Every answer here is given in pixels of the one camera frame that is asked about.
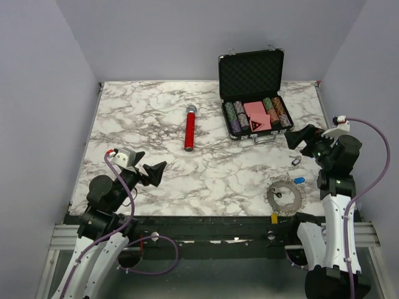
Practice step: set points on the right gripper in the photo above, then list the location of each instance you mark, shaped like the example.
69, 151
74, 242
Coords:
294, 138

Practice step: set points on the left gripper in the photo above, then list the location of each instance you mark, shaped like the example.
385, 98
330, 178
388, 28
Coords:
155, 172

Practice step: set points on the key with black tag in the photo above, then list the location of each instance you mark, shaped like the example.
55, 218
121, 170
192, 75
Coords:
295, 160

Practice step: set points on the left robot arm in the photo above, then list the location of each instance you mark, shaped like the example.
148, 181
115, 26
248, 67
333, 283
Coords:
102, 233

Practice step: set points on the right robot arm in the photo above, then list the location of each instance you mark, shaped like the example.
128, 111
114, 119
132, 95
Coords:
333, 267

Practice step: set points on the round metal keyring disc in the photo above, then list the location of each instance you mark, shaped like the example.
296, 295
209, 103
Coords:
289, 203

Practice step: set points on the brown poker chip stack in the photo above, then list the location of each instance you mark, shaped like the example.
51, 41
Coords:
277, 104

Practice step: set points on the pink card with black triangle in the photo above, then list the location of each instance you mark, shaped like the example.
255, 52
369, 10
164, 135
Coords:
259, 122

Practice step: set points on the key with blue tag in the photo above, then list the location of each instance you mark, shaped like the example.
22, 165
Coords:
295, 179

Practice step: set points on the pink playing card deck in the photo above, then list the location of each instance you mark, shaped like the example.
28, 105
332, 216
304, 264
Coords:
254, 108

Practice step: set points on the red glitter microphone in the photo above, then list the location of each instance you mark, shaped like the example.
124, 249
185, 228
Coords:
190, 127

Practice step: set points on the small key on disc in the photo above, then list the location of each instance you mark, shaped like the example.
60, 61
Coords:
277, 194

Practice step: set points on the black poker chip case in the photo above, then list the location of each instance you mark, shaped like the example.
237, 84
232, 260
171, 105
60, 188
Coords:
252, 77

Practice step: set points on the yellow tape piece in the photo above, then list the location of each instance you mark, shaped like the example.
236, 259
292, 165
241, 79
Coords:
274, 219

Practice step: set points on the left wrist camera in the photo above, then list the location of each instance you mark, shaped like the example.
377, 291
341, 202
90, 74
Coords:
124, 158

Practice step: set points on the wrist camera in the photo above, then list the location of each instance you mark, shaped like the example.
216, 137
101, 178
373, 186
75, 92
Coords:
341, 127
124, 158

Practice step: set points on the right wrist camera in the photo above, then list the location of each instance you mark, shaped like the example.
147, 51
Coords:
341, 127

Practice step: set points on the black front mounting rail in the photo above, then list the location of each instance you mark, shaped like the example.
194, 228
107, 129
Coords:
194, 238

